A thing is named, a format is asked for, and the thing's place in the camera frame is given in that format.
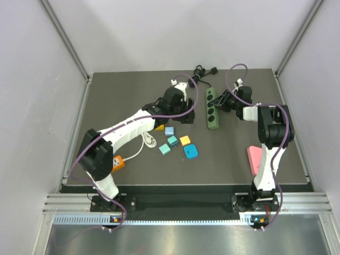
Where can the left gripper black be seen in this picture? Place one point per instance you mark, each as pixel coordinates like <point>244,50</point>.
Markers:
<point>187,118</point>

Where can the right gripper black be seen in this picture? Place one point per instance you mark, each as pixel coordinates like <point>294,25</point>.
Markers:
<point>220,101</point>

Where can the green power strip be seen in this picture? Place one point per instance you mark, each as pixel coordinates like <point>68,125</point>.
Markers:
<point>212,113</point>

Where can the light blue plug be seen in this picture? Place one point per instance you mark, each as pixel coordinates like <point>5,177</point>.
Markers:
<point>190,151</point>
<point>169,131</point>

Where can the yellow cube plug adapter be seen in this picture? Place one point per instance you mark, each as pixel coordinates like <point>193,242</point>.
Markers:
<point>160,128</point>

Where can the yellow plug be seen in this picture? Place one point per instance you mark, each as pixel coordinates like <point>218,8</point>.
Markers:
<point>185,140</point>

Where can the teal plug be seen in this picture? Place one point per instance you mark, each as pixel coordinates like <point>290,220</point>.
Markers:
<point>173,141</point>
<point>164,149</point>

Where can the pink triangular socket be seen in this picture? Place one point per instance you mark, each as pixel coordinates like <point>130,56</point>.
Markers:
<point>254,156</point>

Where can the orange power strip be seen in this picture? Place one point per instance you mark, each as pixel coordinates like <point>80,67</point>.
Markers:
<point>118,163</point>

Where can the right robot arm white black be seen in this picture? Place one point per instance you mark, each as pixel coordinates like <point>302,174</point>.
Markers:
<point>275,132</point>

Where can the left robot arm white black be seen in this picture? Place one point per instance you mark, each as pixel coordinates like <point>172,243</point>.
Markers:
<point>98,147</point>

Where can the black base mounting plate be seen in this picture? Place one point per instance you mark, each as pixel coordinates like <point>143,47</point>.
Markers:
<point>137,203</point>

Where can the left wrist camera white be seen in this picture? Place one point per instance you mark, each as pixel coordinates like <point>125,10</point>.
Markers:
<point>182,86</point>

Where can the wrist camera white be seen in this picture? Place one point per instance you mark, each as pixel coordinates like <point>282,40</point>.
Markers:
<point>182,86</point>
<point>238,82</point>

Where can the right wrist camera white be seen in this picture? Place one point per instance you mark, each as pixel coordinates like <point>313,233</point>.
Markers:
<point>238,82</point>

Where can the white slotted cable duct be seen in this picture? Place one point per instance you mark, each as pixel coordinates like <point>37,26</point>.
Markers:
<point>109,220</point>

